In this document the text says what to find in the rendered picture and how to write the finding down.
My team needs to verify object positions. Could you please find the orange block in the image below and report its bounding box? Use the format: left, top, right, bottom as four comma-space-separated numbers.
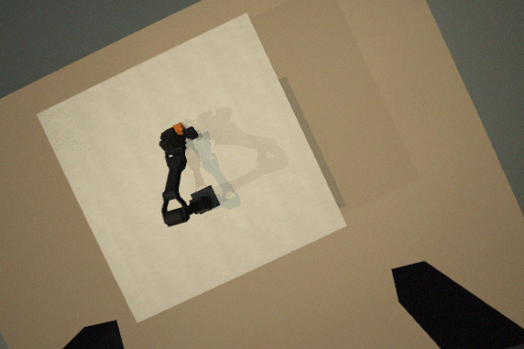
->
172, 122, 185, 135

